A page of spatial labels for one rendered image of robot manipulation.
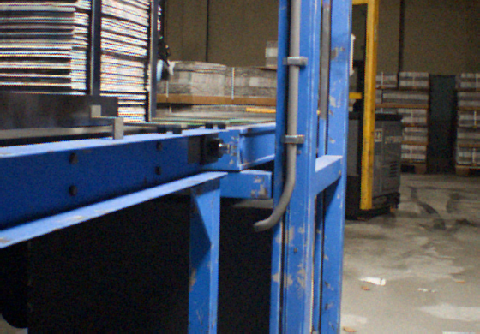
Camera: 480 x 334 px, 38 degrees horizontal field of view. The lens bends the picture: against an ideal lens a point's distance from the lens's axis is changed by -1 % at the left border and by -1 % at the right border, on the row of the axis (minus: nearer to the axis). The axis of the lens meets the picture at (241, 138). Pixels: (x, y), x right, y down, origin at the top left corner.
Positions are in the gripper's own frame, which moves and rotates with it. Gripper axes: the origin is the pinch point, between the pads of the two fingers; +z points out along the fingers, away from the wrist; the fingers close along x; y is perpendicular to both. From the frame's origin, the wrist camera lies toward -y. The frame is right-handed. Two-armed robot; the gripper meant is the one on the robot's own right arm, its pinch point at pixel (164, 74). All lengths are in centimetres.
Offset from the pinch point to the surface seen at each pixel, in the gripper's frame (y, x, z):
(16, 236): -222, -207, -94
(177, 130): -179, -189, -80
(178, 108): -4.0, -6.2, 18.8
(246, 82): 53, -10, 33
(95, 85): -181, -174, -89
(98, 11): -174, -174, -100
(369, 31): 172, -35, 52
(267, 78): 64, -19, 35
